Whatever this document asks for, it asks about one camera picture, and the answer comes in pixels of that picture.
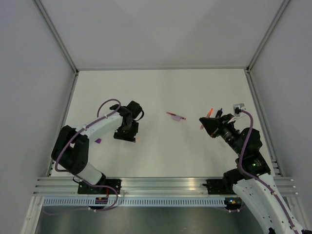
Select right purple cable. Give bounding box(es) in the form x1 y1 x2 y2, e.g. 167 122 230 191
237 109 304 234

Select left aluminium frame post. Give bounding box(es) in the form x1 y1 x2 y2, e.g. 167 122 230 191
33 0 79 74

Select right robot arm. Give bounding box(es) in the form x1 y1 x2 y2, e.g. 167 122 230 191
199 109 311 234

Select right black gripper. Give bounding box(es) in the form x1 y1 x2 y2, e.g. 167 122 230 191
199 113 244 156

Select aluminium frame post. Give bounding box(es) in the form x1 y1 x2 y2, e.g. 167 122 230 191
33 0 79 74
245 0 292 74

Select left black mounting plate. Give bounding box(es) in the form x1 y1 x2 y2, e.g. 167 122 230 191
78 179 122 195

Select red pen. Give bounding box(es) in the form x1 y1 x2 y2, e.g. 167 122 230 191
166 112 186 120

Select black mounting plate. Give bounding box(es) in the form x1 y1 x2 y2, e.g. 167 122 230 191
78 179 122 195
202 179 231 195

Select orange highlighter pen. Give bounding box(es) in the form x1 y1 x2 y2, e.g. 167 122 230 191
200 108 214 130

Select light purple pen cap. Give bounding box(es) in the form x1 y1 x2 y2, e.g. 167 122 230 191
172 116 183 121

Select dark purple pen cap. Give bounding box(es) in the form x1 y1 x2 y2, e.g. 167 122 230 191
95 138 102 144

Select white slotted cable duct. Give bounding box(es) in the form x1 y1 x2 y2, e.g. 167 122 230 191
43 196 226 207

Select right aluminium frame post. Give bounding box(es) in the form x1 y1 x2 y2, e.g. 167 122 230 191
245 0 292 74

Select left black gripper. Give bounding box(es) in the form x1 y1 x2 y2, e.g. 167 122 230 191
113 122 138 143

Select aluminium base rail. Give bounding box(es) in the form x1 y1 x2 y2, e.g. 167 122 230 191
33 176 299 197

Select black purple-tipped marker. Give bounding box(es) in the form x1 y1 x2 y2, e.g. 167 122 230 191
215 108 223 118

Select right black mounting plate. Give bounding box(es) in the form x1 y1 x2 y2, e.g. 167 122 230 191
202 179 231 195

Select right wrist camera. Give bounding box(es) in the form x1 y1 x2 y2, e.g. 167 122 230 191
229 103 246 123

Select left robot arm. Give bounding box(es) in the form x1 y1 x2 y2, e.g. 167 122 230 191
51 101 144 194

